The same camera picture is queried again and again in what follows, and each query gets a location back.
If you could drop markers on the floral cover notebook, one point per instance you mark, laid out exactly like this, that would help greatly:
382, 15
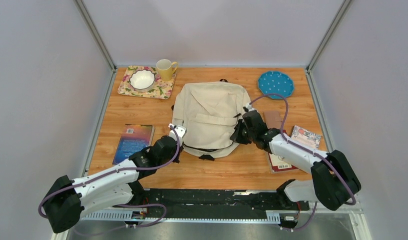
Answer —
306, 137

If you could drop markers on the white scalloped bowl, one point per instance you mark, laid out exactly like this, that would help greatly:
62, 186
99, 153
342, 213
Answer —
142, 80

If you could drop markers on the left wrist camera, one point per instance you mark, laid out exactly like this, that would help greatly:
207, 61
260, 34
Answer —
177, 132

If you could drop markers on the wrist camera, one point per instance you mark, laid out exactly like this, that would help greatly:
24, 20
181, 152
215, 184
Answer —
177, 132
248, 107

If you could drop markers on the cream canvas backpack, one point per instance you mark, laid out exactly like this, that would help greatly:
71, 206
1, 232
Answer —
209, 111

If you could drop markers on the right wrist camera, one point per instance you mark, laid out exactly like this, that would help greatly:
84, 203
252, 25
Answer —
248, 107

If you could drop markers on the brown small notebook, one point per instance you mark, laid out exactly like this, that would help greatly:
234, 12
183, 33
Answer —
272, 119

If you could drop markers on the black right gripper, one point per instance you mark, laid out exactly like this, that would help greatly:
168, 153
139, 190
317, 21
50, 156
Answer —
236, 136

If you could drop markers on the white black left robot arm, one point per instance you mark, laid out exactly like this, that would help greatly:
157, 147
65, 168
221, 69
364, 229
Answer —
69, 200

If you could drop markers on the floral square tray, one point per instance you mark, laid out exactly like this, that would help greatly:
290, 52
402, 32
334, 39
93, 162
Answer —
160, 90

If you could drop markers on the red cover book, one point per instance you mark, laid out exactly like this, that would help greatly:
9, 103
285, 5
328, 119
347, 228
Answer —
277, 165

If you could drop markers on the yellow ceramic mug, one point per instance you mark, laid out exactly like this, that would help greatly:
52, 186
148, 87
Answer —
166, 69

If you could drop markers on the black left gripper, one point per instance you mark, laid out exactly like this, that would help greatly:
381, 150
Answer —
180, 149

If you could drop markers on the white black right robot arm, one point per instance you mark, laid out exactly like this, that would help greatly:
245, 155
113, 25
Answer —
333, 182

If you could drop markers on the blue polka dot plate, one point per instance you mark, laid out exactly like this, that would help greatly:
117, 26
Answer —
275, 82

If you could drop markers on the blue sunset cover book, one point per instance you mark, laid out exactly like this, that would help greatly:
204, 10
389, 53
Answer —
133, 139

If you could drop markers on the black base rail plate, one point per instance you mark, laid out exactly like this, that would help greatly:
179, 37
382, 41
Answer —
217, 204

